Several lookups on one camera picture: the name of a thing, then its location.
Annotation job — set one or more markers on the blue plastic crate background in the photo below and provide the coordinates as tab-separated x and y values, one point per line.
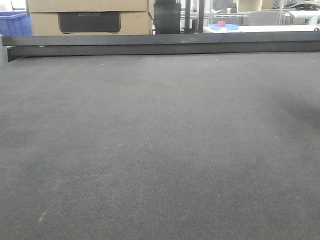
15	23

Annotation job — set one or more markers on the black cylindrical bin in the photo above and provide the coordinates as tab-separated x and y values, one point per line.
167	15

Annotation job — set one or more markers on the lower cardboard box black print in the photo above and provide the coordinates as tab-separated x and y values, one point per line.
91	23

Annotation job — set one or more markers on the upper cardboard box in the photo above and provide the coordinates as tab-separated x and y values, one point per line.
48	6

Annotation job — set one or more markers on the blue tray with red item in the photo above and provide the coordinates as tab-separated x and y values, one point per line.
223	26

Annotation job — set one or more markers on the black conveyor side rail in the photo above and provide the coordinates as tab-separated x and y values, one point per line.
162	44

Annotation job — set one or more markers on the grey office chair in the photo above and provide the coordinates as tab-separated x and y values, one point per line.
261	18

